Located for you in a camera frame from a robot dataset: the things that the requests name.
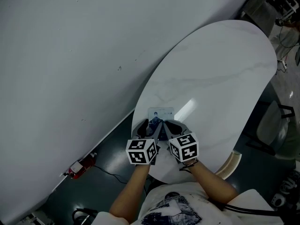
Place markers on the person's right forearm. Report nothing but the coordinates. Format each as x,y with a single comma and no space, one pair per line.
213,184

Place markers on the white power strip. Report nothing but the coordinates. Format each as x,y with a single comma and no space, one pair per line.
283,64

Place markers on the grey upholstered chair black legs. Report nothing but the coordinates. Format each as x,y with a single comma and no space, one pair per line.
272,128

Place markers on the person's white printed shirt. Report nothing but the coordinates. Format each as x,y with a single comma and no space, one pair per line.
182,207

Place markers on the red fire extinguisher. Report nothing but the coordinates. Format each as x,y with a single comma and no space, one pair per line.
80,167

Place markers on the card with blue print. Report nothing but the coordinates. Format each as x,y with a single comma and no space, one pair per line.
161,114

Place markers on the row of white grey devices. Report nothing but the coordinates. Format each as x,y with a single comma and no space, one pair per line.
287,186

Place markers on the grey cabinet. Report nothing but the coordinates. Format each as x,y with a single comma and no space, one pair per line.
260,6

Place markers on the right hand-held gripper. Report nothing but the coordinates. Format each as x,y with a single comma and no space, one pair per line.
184,147

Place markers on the wooden drawer white ribbed front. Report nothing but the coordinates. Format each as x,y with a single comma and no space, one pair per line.
230,164

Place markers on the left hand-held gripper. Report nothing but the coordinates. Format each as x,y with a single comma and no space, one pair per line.
140,151

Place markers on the person's left forearm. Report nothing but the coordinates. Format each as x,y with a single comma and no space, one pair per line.
131,193

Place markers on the white kidney-shaped table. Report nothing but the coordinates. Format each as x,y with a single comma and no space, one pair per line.
211,78

